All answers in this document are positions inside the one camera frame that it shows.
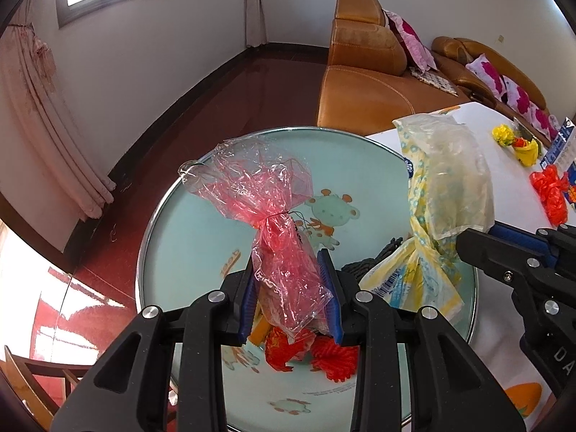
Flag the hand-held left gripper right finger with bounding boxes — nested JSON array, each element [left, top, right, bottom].
[[316, 249, 527, 432]]

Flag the checkered mat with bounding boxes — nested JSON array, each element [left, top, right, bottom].
[[408, 67, 459, 96]]

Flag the yellow paper wrapper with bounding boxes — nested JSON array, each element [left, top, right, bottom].
[[513, 137, 540, 168]]

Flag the wide pink curtain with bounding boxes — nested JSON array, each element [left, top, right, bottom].
[[0, 22, 116, 222]]

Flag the yellow patterned plastic bag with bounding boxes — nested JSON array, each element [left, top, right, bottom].
[[359, 114, 496, 325]]

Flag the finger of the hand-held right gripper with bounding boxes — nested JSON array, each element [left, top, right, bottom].
[[488, 221, 576, 271], [454, 227, 570, 320]]

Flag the pink plastic bag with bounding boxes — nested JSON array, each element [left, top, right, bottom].
[[177, 137, 334, 343]]

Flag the orange leather sofa section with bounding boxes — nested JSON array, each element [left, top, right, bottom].
[[431, 36, 553, 145], [317, 0, 472, 139]]

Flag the round glass side table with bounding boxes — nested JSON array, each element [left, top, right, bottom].
[[135, 126, 481, 432]]

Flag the tall blue white carton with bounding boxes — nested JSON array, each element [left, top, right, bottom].
[[540, 117, 576, 168]]

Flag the narrow beige curtain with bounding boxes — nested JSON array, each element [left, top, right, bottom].
[[244, 0, 269, 49]]

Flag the wooden chair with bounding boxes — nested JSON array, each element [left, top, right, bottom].
[[0, 345, 93, 432]]

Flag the red plastic bag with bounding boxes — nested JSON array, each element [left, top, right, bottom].
[[530, 165, 571, 227]]

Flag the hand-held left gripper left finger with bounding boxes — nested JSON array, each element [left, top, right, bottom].
[[49, 261, 257, 432]]

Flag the pink floral pillow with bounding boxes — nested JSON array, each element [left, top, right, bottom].
[[382, 8, 438, 76], [501, 76, 548, 118], [465, 53, 508, 100], [528, 101, 564, 141]]

